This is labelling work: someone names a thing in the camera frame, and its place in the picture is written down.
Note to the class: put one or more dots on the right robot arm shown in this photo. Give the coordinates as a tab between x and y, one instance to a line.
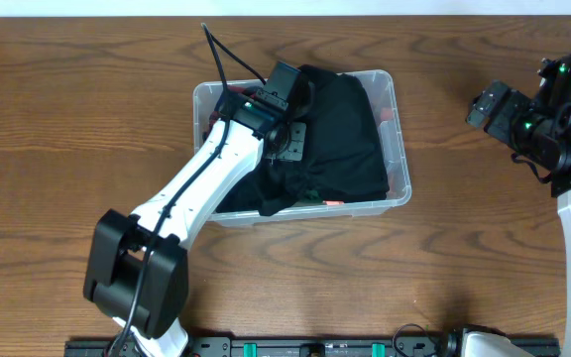
555	94

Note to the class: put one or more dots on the red plaid flannel shirt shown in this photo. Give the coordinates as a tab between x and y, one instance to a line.
215	114

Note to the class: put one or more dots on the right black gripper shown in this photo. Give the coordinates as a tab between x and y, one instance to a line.
507	126

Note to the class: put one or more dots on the clear plastic storage container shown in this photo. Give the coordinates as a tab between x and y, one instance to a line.
379	86

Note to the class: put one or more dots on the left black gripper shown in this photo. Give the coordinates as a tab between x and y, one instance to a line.
292	141

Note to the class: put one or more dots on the salmon pink garment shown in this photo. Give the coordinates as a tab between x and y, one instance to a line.
334	202

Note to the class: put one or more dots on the black hoodie garment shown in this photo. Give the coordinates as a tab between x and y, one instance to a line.
342	156

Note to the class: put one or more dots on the black mounting rail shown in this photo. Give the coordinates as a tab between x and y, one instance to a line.
227	347

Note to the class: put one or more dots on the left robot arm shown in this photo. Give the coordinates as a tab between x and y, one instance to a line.
137	270

